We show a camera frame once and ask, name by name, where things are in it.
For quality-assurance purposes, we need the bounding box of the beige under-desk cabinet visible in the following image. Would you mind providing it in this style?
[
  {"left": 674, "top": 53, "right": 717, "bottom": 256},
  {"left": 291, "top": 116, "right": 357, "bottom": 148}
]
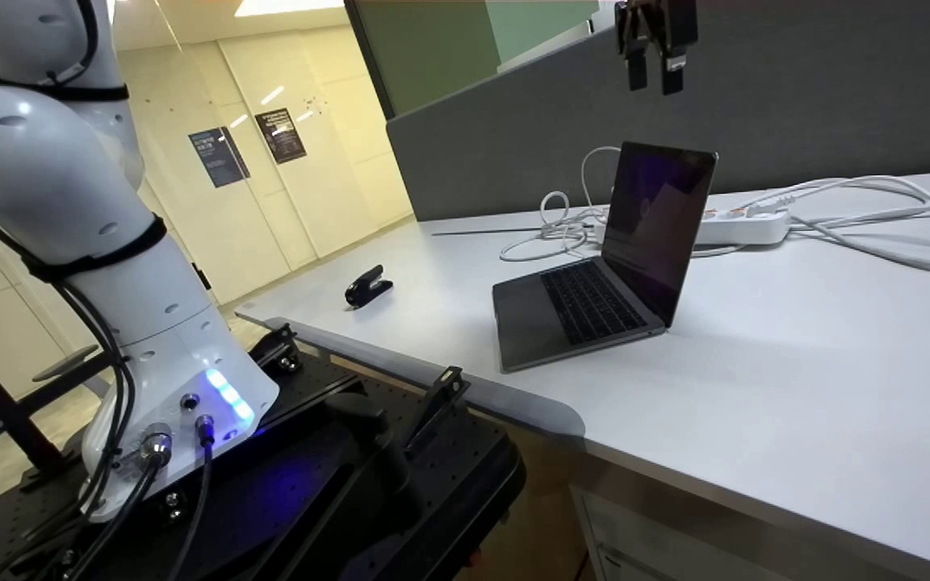
[{"left": 508, "top": 412, "right": 930, "bottom": 581}]

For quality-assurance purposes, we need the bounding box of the black plugged base cable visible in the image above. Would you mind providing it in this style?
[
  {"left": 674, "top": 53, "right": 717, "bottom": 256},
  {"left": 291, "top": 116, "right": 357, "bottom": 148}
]
[{"left": 165, "top": 412, "right": 222, "bottom": 581}]

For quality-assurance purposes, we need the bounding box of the small black clip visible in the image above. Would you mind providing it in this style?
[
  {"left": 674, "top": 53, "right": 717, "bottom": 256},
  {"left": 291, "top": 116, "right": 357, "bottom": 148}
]
[{"left": 342, "top": 262, "right": 398, "bottom": 312}]

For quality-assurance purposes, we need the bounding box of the ceiling light panel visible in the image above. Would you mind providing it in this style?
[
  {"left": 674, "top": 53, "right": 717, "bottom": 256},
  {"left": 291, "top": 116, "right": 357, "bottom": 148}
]
[{"left": 229, "top": 0, "right": 353, "bottom": 23}]

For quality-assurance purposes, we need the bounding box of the black clamp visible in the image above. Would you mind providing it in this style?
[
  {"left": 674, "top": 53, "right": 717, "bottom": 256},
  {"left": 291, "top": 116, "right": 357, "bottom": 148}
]
[
  {"left": 246, "top": 320, "right": 307, "bottom": 380},
  {"left": 398, "top": 361, "right": 472, "bottom": 459}
]

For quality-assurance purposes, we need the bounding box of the gray desk partition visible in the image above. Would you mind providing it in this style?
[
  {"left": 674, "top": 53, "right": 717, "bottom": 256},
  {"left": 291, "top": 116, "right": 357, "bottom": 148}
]
[{"left": 384, "top": 0, "right": 930, "bottom": 227}]

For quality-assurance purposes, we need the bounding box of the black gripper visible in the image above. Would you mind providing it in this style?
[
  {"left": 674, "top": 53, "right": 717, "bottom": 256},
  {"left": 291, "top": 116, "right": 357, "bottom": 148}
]
[{"left": 610, "top": 0, "right": 705, "bottom": 100}]

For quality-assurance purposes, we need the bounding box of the silver laptop with stickers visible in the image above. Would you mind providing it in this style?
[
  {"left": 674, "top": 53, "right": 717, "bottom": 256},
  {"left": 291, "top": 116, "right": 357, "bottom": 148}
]
[{"left": 490, "top": 139, "right": 719, "bottom": 378}]

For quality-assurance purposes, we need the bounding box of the green wall panel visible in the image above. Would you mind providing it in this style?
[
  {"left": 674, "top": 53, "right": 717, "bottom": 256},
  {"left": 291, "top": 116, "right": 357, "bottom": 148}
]
[{"left": 342, "top": 0, "right": 604, "bottom": 121}]

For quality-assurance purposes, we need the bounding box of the dark wall poster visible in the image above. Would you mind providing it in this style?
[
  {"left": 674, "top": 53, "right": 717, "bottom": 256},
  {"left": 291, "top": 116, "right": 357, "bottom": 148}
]
[
  {"left": 252, "top": 103, "right": 311, "bottom": 167},
  {"left": 184, "top": 121, "right": 252, "bottom": 194}
]

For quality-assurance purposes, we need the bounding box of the white power cord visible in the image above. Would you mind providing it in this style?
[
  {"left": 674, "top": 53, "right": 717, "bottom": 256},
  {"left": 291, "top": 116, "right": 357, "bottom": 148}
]
[
  {"left": 784, "top": 220, "right": 930, "bottom": 280},
  {"left": 719, "top": 171, "right": 930, "bottom": 231}
]

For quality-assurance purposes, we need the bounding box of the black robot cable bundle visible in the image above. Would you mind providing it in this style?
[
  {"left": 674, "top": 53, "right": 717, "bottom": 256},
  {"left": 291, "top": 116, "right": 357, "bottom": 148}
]
[{"left": 0, "top": 206, "right": 172, "bottom": 581}]

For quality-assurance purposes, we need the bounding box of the white power strip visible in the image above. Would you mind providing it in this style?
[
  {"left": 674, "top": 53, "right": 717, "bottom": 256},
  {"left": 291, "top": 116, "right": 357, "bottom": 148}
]
[{"left": 695, "top": 210, "right": 796, "bottom": 251}]

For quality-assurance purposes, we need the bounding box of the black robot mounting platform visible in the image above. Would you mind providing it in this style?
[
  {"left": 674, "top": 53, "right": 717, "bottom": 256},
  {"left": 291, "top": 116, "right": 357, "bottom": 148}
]
[{"left": 0, "top": 339, "right": 531, "bottom": 581}]

